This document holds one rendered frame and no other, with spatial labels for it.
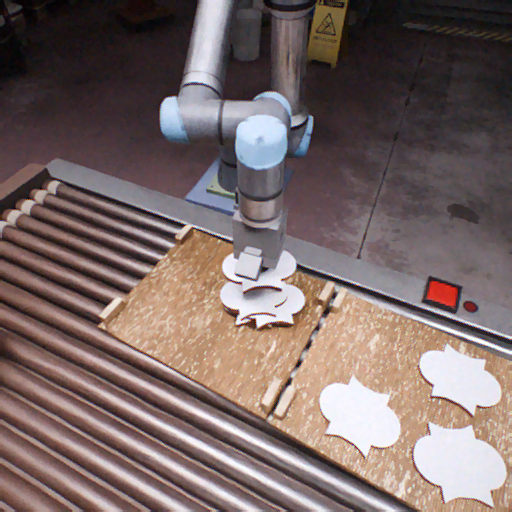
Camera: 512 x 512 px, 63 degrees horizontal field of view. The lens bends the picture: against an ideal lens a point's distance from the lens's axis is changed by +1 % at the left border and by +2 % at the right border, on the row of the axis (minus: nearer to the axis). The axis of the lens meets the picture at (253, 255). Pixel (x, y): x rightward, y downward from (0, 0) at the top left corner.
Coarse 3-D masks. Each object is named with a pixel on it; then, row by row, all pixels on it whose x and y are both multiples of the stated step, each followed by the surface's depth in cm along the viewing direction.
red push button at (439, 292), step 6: (432, 282) 98; (438, 282) 98; (432, 288) 97; (438, 288) 97; (444, 288) 97; (450, 288) 97; (432, 294) 95; (438, 294) 95; (444, 294) 95; (450, 294) 95; (438, 300) 94; (444, 300) 94; (450, 300) 94
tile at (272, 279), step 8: (232, 256) 84; (288, 256) 84; (224, 264) 82; (232, 264) 82; (280, 264) 82; (288, 264) 82; (224, 272) 81; (232, 272) 81; (264, 272) 81; (272, 272) 81; (280, 272) 81; (288, 272) 81; (232, 280) 80; (240, 280) 80; (248, 280) 80; (264, 280) 80; (272, 280) 80; (280, 280) 80; (248, 288) 78; (256, 288) 79; (272, 288) 79; (280, 288) 79
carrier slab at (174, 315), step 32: (192, 256) 102; (224, 256) 102; (160, 288) 96; (192, 288) 96; (320, 288) 96; (128, 320) 90; (160, 320) 90; (192, 320) 90; (224, 320) 90; (160, 352) 85; (192, 352) 85; (224, 352) 85; (256, 352) 85; (288, 352) 85; (224, 384) 80; (256, 384) 80; (256, 416) 77
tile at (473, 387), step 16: (432, 352) 83; (448, 352) 83; (432, 368) 81; (448, 368) 81; (464, 368) 81; (480, 368) 81; (432, 384) 79; (448, 384) 79; (464, 384) 79; (480, 384) 79; (496, 384) 79; (448, 400) 78; (464, 400) 77; (480, 400) 77; (496, 400) 77
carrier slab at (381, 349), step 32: (352, 320) 90; (384, 320) 90; (320, 352) 85; (352, 352) 85; (384, 352) 85; (416, 352) 85; (480, 352) 85; (320, 384) 80; (384, 384) 80; (416, 384) 80; (288, 416) 76; (320, 416) 76; (416, 416) 76; (448, 416) 76; (480, 416) 76; (320, 448) 72; (352, 448) 72; (384, 480) 69; (416, 480) 69
